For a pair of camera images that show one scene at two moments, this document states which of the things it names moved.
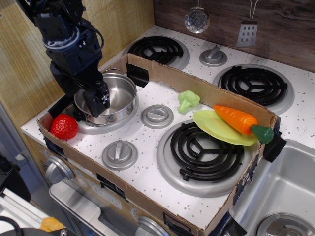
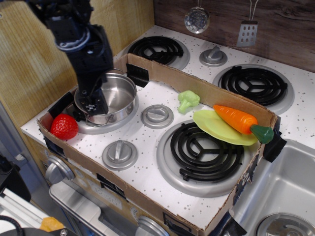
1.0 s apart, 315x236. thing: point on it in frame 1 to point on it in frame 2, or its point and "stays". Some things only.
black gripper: (75, 55) to (90, 54)
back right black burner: (261, 86) stays
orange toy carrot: (245, 124) stays
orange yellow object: (49, 223) stays
